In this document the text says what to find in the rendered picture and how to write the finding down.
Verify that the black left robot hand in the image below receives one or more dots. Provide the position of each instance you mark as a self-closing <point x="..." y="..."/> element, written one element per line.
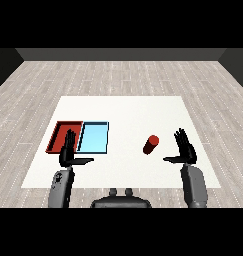
<point x="67" y="153"/>

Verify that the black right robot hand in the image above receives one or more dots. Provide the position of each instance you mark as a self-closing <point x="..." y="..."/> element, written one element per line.
<point x="186" y="150"/>

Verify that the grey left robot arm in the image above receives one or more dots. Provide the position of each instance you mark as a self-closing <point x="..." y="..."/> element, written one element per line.
<point x="61" y="188"/>

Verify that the red shallow open box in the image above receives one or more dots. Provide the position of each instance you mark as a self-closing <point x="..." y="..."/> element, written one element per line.
<point x="61" y="136"/>

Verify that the light blue shallow open box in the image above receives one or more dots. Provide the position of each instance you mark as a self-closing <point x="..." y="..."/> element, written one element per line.
<point x="93" y="137"/>

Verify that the small red can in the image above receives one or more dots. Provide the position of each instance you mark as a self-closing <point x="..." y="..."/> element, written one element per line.
<point x="151" y="144"/>

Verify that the dark grey robot body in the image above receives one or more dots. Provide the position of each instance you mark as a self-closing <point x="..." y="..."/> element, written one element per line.
<point x="121" y="201"/>

